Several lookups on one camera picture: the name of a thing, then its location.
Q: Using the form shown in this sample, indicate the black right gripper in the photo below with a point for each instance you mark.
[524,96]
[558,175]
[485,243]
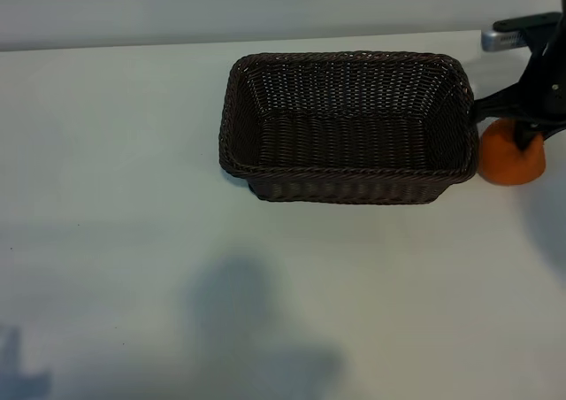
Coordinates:
[550,90]

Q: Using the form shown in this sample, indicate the orange fruit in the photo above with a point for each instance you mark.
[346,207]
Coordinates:
[499,161]

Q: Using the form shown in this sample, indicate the dark brown wicker basket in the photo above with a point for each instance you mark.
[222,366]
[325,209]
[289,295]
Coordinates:
[345,143]

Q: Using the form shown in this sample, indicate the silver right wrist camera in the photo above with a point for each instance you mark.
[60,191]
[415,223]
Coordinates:
[499,41]

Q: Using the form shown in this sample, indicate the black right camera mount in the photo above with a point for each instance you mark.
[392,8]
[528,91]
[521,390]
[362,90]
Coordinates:
[526,21]

